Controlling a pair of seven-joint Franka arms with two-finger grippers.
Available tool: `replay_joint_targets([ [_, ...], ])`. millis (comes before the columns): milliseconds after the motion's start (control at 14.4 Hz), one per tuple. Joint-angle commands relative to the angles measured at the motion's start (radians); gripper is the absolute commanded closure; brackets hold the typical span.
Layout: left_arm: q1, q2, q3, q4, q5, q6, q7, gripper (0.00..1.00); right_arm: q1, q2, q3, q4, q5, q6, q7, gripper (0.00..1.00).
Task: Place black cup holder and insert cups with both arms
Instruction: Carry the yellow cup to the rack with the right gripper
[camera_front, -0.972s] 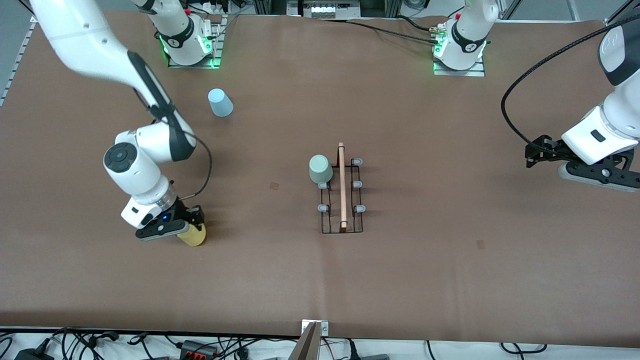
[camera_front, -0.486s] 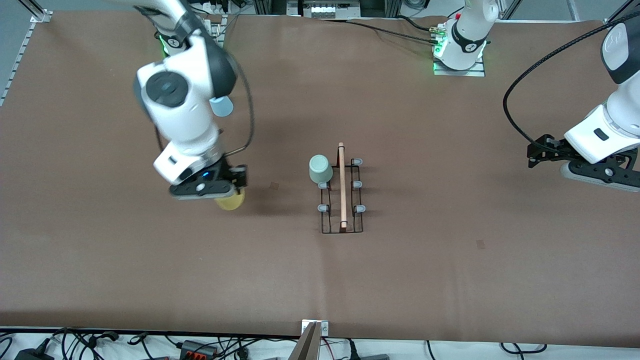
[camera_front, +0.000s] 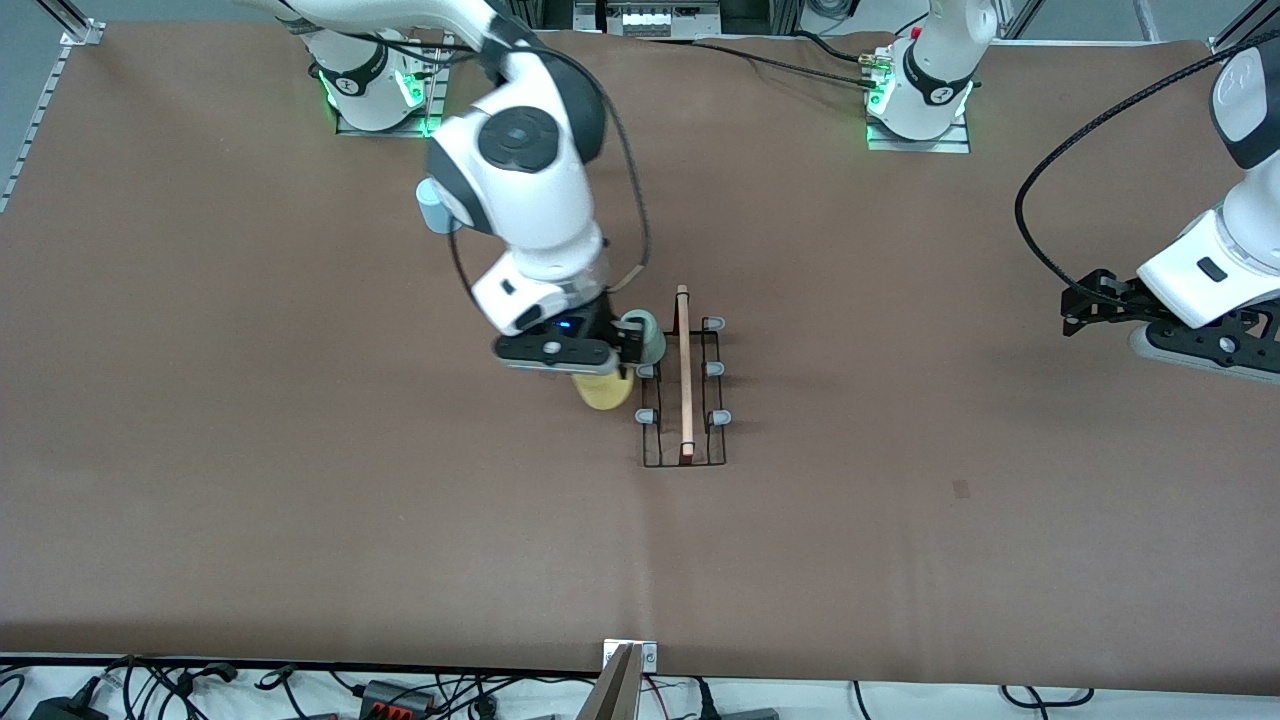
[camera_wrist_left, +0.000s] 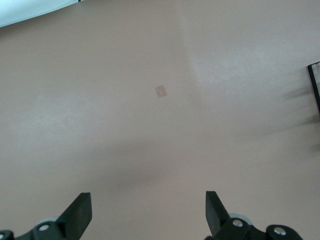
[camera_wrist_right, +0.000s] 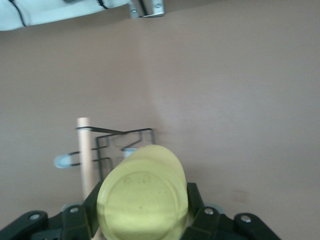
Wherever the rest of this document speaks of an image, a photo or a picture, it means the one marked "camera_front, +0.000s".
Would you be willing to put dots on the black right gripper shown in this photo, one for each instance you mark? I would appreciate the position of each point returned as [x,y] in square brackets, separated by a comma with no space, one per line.
[601,325]

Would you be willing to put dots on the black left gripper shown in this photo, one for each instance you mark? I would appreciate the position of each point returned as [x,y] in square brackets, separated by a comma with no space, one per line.
[1118,297]

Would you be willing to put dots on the pale green plastic cup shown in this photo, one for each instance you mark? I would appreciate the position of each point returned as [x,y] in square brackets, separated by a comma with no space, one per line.
[655,345]

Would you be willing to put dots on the yellow plastic cup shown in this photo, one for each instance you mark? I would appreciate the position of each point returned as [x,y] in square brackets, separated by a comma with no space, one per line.
[605,393]

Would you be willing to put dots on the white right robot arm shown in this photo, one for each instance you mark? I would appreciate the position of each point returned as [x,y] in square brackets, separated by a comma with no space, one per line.
[520,200]

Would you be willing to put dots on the light blue plastic cup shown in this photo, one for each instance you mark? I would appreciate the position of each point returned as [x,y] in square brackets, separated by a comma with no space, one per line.
[430,212]

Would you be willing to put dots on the white power strip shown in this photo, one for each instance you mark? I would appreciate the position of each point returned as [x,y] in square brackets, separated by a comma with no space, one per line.
[645,20]

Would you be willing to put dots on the black adapter with orange clips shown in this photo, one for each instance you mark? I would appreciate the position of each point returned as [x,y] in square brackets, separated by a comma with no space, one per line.
[395,695]

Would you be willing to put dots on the black power plug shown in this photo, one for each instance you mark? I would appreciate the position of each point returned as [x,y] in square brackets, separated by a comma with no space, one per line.
[65,710]

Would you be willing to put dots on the aluminium left arm base plate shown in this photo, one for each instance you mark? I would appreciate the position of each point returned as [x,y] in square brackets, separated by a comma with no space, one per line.
[920,146]

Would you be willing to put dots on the small metal bracket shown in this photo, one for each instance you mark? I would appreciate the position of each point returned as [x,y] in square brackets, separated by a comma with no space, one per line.
[650,655]

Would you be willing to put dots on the aluminium right arm base plate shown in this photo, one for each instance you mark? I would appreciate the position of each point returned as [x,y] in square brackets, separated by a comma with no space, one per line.
[432,90]

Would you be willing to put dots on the grey camera post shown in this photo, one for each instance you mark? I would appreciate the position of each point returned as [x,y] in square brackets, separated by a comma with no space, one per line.
[612,695]

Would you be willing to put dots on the perforated aluminium edge rail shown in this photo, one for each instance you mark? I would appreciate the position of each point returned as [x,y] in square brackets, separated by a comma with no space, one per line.
[45,100]

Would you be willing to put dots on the aluminium frame bar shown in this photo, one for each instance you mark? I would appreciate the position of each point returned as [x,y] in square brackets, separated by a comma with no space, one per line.
[80,28]

